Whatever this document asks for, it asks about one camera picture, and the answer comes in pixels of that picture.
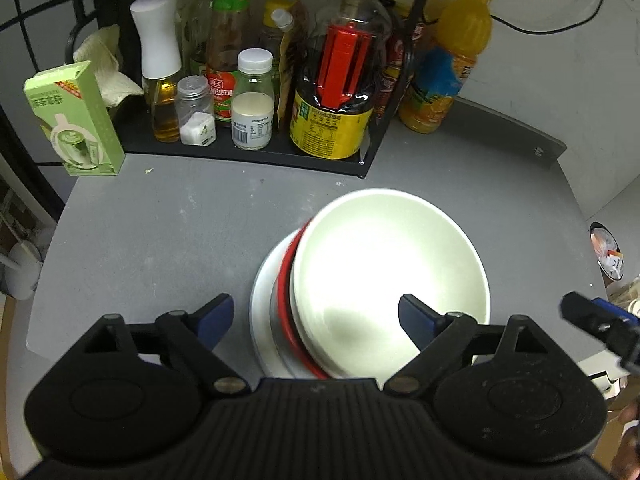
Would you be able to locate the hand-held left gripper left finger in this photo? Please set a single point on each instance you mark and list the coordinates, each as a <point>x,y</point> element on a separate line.
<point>217,310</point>

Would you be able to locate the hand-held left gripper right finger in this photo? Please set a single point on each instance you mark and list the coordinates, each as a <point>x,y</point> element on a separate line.
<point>415,312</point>

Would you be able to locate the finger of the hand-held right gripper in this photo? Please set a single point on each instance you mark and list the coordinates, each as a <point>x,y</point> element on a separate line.
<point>600,322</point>

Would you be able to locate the large white plate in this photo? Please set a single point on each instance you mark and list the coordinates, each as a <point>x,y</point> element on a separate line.
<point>260,320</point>

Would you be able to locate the cream ceramic bowl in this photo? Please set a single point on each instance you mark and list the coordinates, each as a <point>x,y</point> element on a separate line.
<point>380,270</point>

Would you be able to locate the red and black bowl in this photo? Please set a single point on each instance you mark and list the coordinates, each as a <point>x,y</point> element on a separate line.
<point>286,280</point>

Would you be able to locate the trash bin with bag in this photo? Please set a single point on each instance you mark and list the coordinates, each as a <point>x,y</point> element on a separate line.
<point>607,255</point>

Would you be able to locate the black metal kitchen rack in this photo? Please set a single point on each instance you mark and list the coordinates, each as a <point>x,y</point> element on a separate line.
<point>300,160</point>

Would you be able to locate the small glass seasoning jar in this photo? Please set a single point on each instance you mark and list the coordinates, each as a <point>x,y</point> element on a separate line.
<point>196,115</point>

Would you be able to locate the white plastic object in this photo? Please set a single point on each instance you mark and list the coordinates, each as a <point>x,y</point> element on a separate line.
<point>20,270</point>

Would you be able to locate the white-cap glass jar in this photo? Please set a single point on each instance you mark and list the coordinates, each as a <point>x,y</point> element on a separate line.
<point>252,110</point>

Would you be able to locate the large dark soy sauce bottle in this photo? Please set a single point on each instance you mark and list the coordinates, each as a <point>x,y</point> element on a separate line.
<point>335,110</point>

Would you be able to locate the green carton box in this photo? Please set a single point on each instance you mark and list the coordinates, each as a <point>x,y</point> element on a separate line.
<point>75,120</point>

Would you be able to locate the orange juice bottle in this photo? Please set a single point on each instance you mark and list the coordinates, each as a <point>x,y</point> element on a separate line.
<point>445,75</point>

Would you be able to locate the red ketchup bottle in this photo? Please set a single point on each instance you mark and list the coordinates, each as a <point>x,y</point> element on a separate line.
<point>227,60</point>

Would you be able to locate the white-top oil spray bottle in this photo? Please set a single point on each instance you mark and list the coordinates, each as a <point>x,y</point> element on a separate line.
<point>157,60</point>

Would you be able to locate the crumpled paper towel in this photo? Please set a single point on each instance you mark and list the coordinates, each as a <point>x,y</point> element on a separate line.
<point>105,67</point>

